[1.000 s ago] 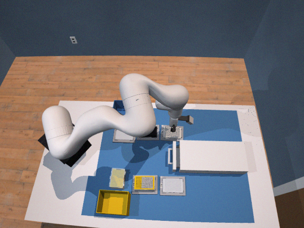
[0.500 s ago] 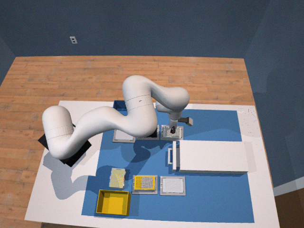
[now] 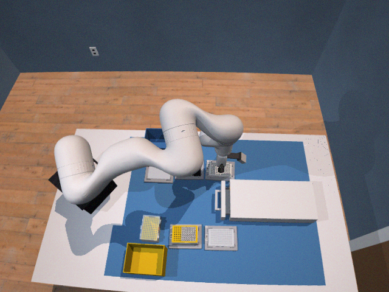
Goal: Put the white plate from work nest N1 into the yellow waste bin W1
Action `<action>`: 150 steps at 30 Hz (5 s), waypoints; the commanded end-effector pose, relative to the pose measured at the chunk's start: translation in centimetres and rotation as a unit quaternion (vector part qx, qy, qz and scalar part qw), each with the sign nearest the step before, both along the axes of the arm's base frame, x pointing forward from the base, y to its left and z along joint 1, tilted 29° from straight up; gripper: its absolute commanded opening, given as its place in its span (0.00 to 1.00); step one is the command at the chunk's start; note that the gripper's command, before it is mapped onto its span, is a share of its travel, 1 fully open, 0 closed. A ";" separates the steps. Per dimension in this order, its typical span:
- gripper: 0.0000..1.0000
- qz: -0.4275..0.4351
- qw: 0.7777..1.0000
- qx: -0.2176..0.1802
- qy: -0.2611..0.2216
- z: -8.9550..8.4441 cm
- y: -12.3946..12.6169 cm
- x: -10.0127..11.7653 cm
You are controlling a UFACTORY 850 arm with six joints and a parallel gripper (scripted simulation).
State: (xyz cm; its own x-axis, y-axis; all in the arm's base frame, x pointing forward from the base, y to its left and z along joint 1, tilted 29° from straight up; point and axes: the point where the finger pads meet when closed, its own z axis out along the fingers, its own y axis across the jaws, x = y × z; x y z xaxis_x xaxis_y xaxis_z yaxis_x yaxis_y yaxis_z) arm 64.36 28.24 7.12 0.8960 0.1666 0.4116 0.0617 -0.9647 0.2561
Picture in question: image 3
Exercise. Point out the blue bench mat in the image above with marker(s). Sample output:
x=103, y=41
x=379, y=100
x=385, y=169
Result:
x=268, y=253

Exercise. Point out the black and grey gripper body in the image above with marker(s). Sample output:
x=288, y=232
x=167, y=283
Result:
x=221, y=160

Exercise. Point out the blue waste bin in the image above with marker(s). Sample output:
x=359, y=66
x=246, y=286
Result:
x=156, y=136

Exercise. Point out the yellow open-top bin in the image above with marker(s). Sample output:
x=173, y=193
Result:
x=145, y=259

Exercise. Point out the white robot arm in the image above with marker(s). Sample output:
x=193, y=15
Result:
x=82, y=179

